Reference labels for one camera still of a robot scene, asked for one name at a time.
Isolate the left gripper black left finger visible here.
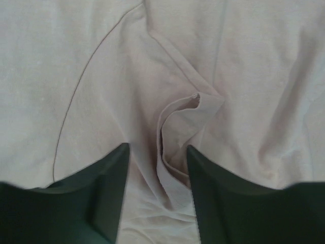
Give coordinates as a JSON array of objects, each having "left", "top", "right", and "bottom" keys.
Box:
[{"left": 1, "top": 143, "right": 129, "bottom": 243}]

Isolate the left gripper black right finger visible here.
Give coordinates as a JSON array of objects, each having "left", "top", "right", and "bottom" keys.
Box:
[{"left": 187, "top": 146, "right": 324, "bottom": 243}]

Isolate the pink t shirt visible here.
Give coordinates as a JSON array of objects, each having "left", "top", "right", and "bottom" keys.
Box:
[{"left": 1, "top": 1, "right": 324, "bottom": 243}]

